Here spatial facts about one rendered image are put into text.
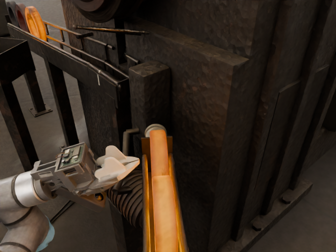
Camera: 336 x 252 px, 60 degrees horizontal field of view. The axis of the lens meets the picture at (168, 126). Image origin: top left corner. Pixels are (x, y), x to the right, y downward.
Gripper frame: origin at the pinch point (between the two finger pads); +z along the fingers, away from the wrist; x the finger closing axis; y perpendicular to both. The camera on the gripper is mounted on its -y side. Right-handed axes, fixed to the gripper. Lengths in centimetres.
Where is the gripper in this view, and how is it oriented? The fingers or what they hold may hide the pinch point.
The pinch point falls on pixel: (134, 164)
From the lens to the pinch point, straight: 62.6
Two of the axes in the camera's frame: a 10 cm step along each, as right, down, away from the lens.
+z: 9.5, -3.0, -1.2
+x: -0.8, -5.8, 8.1
